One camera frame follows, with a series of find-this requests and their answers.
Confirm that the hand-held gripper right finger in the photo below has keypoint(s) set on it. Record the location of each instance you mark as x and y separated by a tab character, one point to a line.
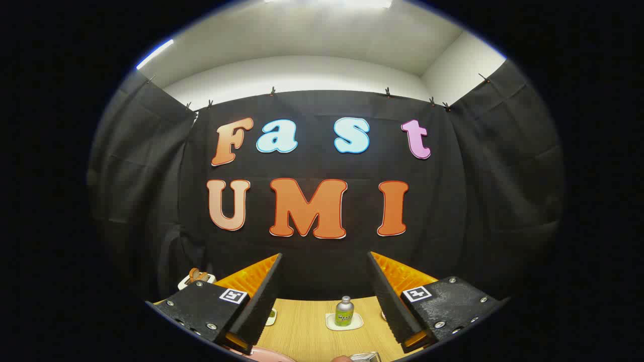
390	296

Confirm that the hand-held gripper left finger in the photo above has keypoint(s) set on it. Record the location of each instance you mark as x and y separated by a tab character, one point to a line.
261	301

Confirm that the white divided bean dish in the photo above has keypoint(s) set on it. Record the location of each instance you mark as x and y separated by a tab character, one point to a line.
271	317

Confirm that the white square coaster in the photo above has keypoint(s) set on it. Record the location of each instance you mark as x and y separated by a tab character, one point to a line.
356	324

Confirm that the silver soda bottle green label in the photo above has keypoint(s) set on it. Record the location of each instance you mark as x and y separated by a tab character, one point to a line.
344	312

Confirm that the pink round plate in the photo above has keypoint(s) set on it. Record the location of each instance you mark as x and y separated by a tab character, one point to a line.
266	355

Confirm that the metal cutlery basket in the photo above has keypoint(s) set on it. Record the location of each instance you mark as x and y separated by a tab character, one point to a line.
366	357

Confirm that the toast slice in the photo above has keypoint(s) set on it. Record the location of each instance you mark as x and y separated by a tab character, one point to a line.
197	275

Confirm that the white toaster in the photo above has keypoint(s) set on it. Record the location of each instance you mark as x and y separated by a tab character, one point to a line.
187	284

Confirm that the wide ceiling light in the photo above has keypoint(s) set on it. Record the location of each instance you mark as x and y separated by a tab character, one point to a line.
327	3

